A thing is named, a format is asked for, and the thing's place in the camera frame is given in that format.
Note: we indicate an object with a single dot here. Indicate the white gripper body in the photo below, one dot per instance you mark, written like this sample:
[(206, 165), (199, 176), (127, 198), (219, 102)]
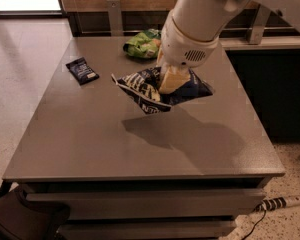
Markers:
[(182, 47)]

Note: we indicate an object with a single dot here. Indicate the blue Kettle chip bag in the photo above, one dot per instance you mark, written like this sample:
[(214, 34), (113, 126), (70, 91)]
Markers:
[(143, 88)]

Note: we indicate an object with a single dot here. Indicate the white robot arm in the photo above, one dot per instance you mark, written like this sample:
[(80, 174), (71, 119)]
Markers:
[(191, 33)]

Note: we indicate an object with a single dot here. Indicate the green chip bag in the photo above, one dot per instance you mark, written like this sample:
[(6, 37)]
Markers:
[(144, 45)]

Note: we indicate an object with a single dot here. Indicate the dark blue rxbar wrapper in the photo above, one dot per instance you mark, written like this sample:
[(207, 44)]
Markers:
[(81, 71)]

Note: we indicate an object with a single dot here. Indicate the upper grey drawer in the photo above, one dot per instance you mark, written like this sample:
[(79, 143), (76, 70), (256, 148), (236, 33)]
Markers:
[(155, 204)]

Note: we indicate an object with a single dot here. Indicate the grey drawer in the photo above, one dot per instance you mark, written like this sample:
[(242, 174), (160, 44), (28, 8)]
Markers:
[(190, 230), (155, 204)]

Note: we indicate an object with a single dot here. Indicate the lower grey drawer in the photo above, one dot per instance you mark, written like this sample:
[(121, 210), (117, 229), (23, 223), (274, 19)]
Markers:
[(190, 230)]

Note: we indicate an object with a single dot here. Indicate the white power strip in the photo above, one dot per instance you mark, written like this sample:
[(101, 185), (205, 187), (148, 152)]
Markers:
[(277, 203)]

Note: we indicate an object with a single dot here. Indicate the dark brown chair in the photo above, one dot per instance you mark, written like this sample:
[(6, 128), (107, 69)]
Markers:
[(24, 220)]

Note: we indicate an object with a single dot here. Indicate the left metal wall bracket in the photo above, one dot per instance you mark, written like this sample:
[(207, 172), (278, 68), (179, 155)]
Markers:
[(115, 17)]

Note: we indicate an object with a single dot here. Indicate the metal wall bracket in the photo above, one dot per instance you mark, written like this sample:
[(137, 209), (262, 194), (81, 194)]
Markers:
[(115, 17), (256, 31)]

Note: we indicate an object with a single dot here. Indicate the right metal wall bracket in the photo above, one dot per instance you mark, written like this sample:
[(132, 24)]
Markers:
[(256, 31)]

